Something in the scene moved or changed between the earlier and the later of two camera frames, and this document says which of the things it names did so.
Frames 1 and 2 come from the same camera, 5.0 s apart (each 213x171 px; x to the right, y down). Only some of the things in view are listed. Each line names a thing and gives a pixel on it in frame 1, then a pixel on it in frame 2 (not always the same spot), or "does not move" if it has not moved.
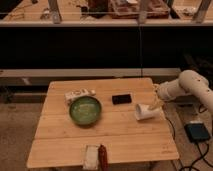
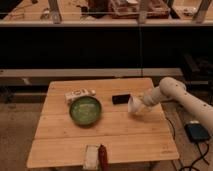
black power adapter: [197, 131] does not move
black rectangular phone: [121, 99] does not move
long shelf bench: [103, 39] does not move
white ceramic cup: [143, 111] -> [135, 106]
